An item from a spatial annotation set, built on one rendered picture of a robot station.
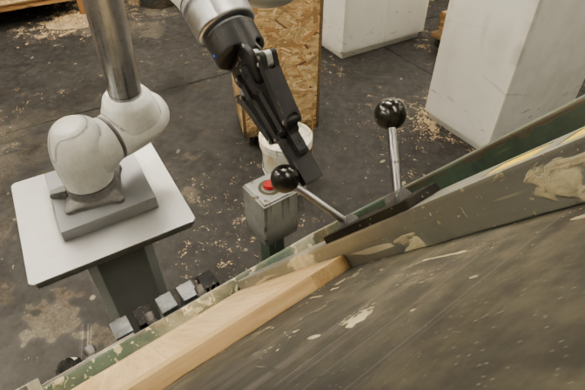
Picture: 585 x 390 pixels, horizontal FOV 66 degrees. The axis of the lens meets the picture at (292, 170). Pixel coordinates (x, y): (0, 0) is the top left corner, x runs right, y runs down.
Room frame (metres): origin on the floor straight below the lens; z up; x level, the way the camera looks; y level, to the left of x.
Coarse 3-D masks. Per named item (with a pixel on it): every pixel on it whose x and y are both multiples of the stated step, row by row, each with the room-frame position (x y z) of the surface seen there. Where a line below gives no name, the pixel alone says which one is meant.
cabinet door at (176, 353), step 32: (256, 288) 0.49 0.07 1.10; (288, 288) 0.32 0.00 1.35; (192, 320) 0.52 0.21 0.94; (224, 320) 0.34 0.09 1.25; (256, 320) 0.28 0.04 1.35; (160, 352) 0.34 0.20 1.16; (192, 352) 0.24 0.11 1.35; (96, 384) 0.33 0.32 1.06; (128, 384) 0.22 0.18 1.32; (160, 384) 0.21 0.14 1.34
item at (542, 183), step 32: (544, 160) 0.23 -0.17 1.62; (576, 160) 0.22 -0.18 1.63; (448, 192) 0.28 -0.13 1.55; (480, 192) 0.26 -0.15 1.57; (512, 192) 0.24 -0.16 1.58; (544, 192) 0.23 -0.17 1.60; (576, 192) 0.21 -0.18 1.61; (384, 224) 0.33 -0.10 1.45; (416, 224) 0.30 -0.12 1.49; (448, 224) 0.27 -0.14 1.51; (480, 224) 0.25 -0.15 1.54; (320, 256) 0.41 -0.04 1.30; (352, 256) 0.36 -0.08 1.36; (384, 256) 0.32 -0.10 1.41
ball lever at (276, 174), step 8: (280, 168) 0.43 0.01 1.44; (288, 168) 0.43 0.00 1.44; (272, 176) 0.43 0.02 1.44; (280, 176) 0.42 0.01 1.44; (288, 176) 0.42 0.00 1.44; (296, 176) 0.43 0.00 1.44; (272, 184) 0.42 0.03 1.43; (280, 184) 0.42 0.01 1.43; (288, 184) 0.42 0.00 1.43; (296, 184) 0.42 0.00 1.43; (288, 192) 0.42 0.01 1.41; (304, 192) 0.42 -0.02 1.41; (312, 200) 0.42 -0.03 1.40; (320, 200) 0.42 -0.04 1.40; (320, 208) 0.41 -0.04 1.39; (328, 208) 0.41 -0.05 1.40; (336, 216) 0.41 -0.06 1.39; (344, 216) 0.41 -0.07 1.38; (352, 216) 0.40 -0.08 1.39; (344, 224) 0.40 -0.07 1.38
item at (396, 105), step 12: (384, 108) 0.43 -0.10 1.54; (396, 108) 0.43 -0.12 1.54; (384, 120) 0.42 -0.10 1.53; (396, 120) 0.42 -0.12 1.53; (396, 132) 0.42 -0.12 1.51; (396, 144) 0.40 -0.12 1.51; (396, 156) 0.39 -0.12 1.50; (396, 168) 0.38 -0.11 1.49; (396, 180) 0.36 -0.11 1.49; (396, 192) 0.34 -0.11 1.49; (408, 192) 0.35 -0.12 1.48
